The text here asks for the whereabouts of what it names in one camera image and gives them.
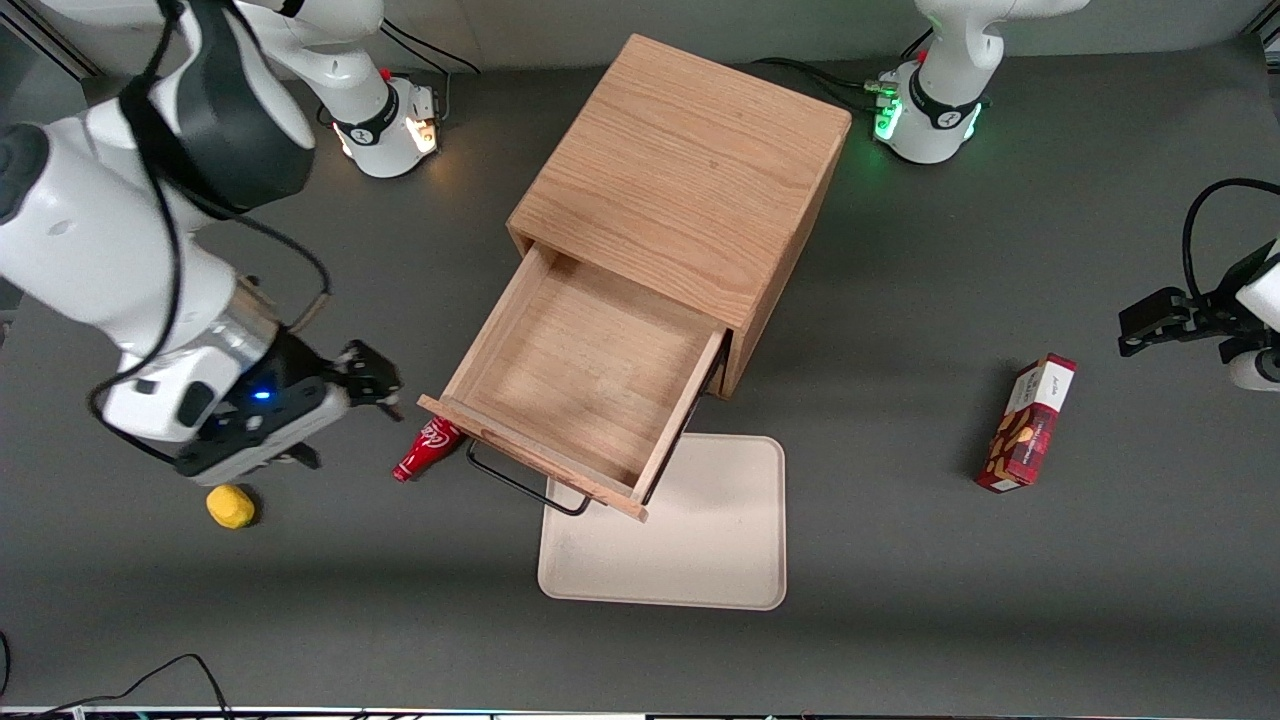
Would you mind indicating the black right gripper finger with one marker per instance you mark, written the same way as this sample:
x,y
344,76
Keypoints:
x,y
358,357
378,392

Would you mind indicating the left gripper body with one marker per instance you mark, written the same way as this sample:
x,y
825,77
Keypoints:
x,y
1213,308

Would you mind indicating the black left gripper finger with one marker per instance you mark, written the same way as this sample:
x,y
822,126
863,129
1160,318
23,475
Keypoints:
x,y
1165,335
1155,308

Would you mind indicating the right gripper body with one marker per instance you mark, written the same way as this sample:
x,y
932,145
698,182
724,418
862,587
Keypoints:
x,y
303,366

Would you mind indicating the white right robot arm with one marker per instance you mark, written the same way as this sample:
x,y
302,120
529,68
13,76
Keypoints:
x,y
90,220

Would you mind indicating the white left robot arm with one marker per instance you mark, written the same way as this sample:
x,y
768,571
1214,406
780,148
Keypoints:
x,y
945,90

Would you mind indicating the wooden drawer cabinet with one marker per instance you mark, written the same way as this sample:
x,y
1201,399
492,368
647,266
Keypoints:
x,y
690,170

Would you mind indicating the red soda bottle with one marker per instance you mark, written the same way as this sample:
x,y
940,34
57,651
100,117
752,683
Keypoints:
x,y
425,450

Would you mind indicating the yellow lemon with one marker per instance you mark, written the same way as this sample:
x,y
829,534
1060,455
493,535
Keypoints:
x,y
230,506

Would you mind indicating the red cookie box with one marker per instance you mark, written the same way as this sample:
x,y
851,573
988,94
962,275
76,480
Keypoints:
x,y
1030,425

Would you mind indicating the beige plastic tray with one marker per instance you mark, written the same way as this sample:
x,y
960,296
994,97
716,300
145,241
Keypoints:
x,y
700,540

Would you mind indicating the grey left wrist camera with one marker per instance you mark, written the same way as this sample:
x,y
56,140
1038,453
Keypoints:
x,y
1258,370

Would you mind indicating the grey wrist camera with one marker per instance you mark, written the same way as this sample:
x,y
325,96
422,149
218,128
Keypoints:
x,y
160,400
1258,370

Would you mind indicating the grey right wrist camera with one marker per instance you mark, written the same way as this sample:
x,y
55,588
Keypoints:
x,y
160,400

